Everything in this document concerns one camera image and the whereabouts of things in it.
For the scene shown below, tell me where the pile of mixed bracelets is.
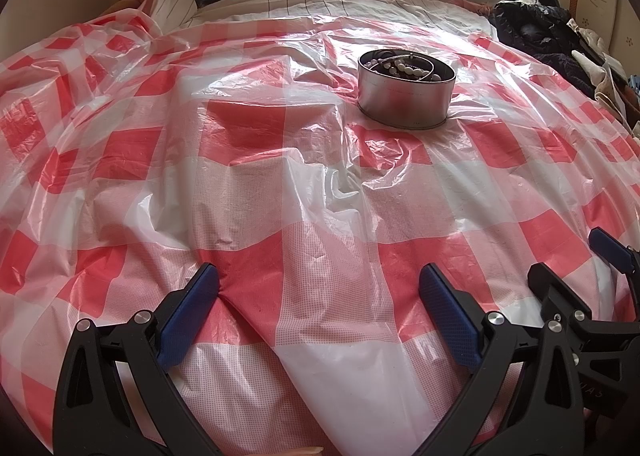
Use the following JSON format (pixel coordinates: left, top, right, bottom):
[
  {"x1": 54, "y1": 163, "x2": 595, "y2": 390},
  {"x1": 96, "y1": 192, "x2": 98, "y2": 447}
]
[{"x1": 364, "y1": 50, "x2": 448, "y2": 84}]

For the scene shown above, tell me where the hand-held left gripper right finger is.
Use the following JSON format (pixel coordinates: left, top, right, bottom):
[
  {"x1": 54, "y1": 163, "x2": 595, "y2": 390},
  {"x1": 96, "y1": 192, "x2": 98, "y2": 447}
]
[{"x1": 419, "y1": 263, "x2": 587, "y2": 456}]

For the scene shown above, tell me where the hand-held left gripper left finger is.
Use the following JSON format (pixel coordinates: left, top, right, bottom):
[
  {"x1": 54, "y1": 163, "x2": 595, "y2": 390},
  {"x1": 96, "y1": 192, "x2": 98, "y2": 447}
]
[{"x1": 54, "y1": 263, "x2": 221, "y2": 456}]

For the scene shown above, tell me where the black jacket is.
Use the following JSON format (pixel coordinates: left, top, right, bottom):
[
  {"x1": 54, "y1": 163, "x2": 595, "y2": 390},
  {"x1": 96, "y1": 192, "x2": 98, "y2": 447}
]
[{"x1": 487, "y1": 0, "x2": 601, "y2": 97}]

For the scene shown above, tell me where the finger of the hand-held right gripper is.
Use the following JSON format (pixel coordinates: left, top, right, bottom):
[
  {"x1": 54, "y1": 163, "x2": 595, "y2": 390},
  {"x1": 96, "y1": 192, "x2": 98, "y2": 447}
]
[
  {"x1": 527, "y1": 261, "x2": 640, "y2": 337},
  {"x1": 589, "y1": 227, "x2": 640, "y2": 289}
]

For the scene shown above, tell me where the striped pillow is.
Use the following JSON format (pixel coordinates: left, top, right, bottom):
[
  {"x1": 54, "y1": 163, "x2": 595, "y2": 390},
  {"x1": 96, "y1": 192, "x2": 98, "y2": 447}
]
[{"x1": 147, "y1": 0, "x2": 201, "y2": 30}]

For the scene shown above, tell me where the striped bed sheet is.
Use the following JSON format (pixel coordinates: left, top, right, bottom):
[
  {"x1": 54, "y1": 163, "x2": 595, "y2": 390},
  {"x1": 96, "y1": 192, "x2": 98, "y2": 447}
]
[{"x1": 200, "y1": 0, "x2": 493, "y2": 27}]

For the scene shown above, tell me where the red checkered plastic sheet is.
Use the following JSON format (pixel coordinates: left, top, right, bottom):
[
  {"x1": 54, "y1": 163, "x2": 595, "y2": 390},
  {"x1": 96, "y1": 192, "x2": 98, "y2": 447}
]
[{"x1": 0, "y1": 11, "x2": 640, "y2": 456}]

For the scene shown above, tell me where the white cloth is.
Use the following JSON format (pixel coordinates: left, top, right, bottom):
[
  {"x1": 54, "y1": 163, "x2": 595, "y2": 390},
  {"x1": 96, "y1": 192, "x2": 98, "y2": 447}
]
[{"x1": 565, "y1": 19, "x2": 640, "y2": 137}]

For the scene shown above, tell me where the white pearl bracelet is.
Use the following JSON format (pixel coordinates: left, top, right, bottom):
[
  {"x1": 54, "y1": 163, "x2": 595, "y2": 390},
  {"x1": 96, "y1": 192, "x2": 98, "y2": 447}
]
[{"x1": 367, "y1": 59, "x2": 446, "y2": 83}]

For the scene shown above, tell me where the round metal tin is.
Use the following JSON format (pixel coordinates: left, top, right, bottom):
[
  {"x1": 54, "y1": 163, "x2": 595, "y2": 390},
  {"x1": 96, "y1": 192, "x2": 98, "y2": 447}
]
[{"x1": 356, "y1": 49, "x2": 457, "y2": 129}]

